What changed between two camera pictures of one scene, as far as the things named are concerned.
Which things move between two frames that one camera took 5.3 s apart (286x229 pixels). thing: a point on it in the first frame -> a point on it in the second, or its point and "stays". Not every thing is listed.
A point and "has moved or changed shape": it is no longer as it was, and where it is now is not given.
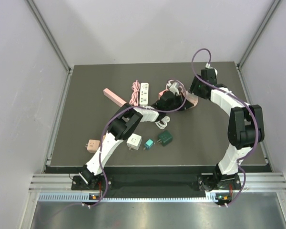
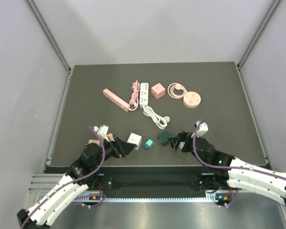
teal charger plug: x=148 y=144 stays
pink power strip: x=114 y=98 stays
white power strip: x=144 y=93 stays
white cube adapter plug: x=134 y=141 stays
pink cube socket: x=160 y=93 has moved or changed shape
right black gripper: x=194 y=89 -> x=188 y=136
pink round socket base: x=192 y=98 stays
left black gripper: x=181 y=100 -> x=120 y=148
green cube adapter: x=165 y=138 stays
